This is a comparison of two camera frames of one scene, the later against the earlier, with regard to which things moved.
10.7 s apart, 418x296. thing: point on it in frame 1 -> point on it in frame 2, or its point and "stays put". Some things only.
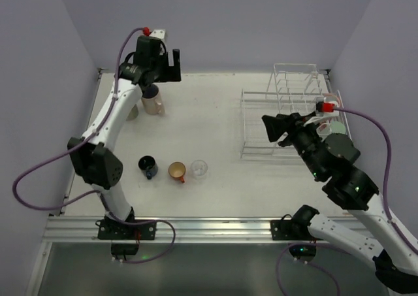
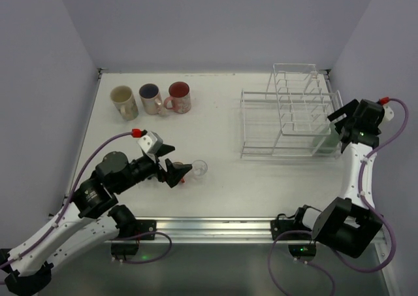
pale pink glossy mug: [152, 101] stays put
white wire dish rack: [290, 89] stays put
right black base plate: [288, 230] stays put
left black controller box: [124, 249] stays put
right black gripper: [288, 128] -> [343, 126]
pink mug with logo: [330, 97] -> [179, 98]
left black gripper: [168, 68] -> [162, 166]
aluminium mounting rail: [172, 230] stays put
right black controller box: [298, 250] stays put
